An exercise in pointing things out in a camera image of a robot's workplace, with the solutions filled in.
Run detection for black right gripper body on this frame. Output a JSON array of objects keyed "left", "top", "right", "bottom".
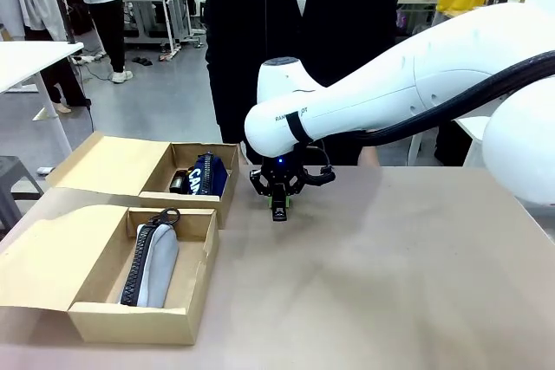
[{"left": 261, "top": 155, "right": 301, "bottom": 188}]

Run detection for navy CAMPUS pencil case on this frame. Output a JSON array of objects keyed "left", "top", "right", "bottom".
[{"left": 169, "top": 152, "right": 230, "bottom": 198}]

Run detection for grey CAMPUS pencil case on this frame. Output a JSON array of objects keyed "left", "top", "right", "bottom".
[{"left": 119, "top": 207, "right": 181, "bottom": 308}]

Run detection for large open cardboard box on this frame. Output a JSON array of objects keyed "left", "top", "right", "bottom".
[{"left": 0, "top": 204, "right": 220, "bottom": 347}]

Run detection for small open cardboard box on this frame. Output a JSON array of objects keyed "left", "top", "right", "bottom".
[{"left": 45, "top": 130, "right": 241, "bottom": 230}]

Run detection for person's left hand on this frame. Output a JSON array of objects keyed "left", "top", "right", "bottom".
[{"left": 358, "top": 146, "right": 382, "bottom": 167}]

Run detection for person in black jacket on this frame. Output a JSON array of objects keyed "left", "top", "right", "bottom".
[{"left": 205, "top": 0, "right": 399, "bottom": 167}]

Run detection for white table with legs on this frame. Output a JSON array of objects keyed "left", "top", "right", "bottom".
[{"left": 406, "top": 114, "right": 493, "bottom": 167}]

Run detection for bystander white jacket black trousers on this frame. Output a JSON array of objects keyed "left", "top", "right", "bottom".
[{"left": 57, "top": 0, "right": 134, "bottom": 84}]

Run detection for grey metal chair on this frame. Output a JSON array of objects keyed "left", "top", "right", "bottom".
[{"left": 0, "top": 155, "right": 45, "bottom": 232}]

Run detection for black tripod pole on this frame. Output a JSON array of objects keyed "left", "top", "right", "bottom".
[{"left": 42, "top": 0, "right": 95, "bottom": 133}]

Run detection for white side table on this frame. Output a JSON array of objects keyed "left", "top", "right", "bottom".
[{"left": 0, "top": 40, "right": 86, "bottom": 155}]

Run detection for bystander in grey coat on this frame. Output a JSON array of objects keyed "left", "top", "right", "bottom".
[{"left": 0, "top": 0, "right": 93, "bottom": 114}]

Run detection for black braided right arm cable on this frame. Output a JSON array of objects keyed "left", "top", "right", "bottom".
[{"left": 359, "top": 51, "right": 555, "bottom": 148}]

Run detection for background workbench with frame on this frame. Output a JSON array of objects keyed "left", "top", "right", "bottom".
[{"left": 120, "top": 0, "right": 206, "bottom": 55}]

